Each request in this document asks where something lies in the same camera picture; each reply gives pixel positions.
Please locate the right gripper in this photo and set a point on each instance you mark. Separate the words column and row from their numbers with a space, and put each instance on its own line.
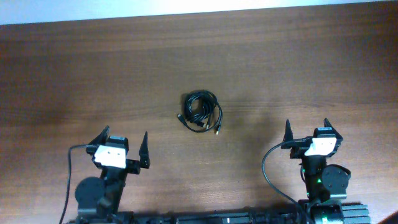
column 298, row 150

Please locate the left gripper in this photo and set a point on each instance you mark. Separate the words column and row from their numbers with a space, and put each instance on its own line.
column 134, row 166

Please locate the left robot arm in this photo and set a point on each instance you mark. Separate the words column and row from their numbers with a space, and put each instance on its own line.
column 99, row 197

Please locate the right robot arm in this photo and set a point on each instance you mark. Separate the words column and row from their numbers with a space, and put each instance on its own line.
column 325, row 183

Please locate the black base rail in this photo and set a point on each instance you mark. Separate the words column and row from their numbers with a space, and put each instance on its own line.
column 248, row 217

